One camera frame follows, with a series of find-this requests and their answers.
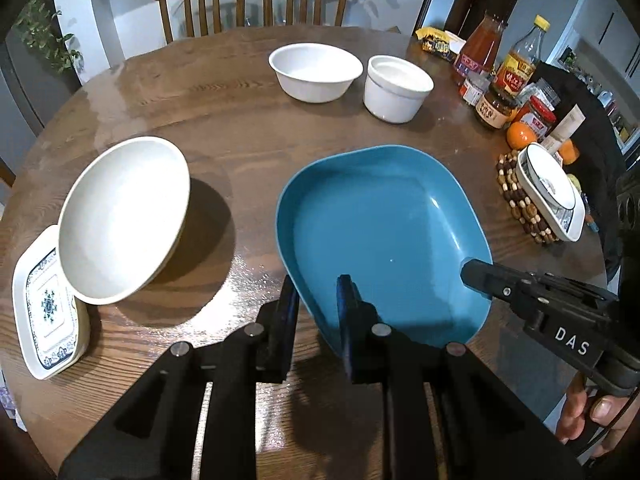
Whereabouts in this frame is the white ribbed bowl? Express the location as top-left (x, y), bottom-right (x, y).
top-left (268, 42), bottom-right (363, 104)

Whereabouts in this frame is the orange fruit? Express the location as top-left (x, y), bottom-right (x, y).
top-left (506, 122), bottom-right (537, 151)

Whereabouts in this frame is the red juice bottle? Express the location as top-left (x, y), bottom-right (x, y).
top-left (452, 13), bottom-right (506, 86)

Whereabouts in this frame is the yellow snack bag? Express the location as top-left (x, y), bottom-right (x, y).
top-left (414, 26), bottom-right (465, 63)

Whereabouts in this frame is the brown sauce jar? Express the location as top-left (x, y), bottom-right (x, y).
top-left (475, 82), bottom-right (516, 130)

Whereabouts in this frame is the wooden bead trivet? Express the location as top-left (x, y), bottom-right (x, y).
top-left (496, 150), bottom-right (559, 246)

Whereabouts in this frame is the red lid jar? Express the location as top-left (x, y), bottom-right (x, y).
top-left (514, 96), bottom-right (556, 140)

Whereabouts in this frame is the blue square plate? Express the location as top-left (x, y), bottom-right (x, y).
top-left (276, 145), bottom-right (492, 354)

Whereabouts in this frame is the small blue-patterned square plate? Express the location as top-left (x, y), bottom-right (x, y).
top-left (12, 224), bottom-right (90, 380)

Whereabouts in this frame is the patterned dish on trivet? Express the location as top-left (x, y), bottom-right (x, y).
top-left (515, 143), bottom-right (586, 243)

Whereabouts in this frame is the hanging green plant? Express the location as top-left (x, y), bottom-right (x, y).
top-left (14, 0), bottom-right (82, 74)

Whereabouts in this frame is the wide white bowl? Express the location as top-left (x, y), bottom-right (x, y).
top-left (56, 136), bottom-right (191, 306)

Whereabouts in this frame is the person's right hand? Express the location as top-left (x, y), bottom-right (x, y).
top-left (555, 373), bottom-right (639, 458)

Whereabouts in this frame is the yellow cap sauce bottle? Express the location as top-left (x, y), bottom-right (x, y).
top-left (495, 14), bottom-right (550, 96)

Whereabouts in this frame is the tall white bowl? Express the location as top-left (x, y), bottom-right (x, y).
top-left (363, 55), bottom-right (435, 124)

